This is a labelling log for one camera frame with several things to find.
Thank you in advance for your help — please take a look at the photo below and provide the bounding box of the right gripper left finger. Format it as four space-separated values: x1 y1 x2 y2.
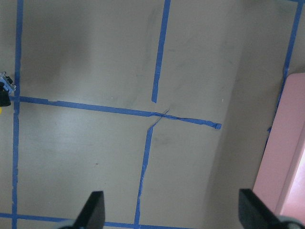
57 191 105 229

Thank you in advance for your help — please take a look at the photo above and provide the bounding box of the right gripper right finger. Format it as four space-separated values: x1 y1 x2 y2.
238 188 305 229

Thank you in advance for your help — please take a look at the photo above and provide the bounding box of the yellow push button switch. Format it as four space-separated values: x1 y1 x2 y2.
0 72 16 112

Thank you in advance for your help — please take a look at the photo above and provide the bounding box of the pink plastic bin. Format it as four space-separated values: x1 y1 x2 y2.
253 73 305 222

